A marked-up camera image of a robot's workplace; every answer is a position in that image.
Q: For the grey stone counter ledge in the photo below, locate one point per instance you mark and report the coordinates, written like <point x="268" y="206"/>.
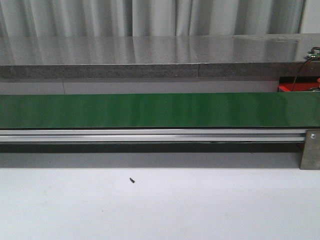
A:
<point x="133" y="57"/>

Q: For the green conveyor belt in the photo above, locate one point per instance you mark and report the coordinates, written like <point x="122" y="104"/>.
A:
<point x="161" y="110"/>

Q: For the metal conveyor support bracket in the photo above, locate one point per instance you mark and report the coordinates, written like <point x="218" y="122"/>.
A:
<point x="311" y="151"/>

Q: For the aluminium conveyor side rail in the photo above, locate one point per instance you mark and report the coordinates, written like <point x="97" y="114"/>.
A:
<point x="153" y="135"/>

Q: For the grey curtain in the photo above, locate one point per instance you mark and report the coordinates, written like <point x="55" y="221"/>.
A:
<point x="138" y="18"/>

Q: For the red plastic tray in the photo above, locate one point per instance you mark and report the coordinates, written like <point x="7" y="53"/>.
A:
<point x="301" y="84"/>

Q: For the green circuit board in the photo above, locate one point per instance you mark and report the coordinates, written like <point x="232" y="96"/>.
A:
<point x="313" y="54"/>

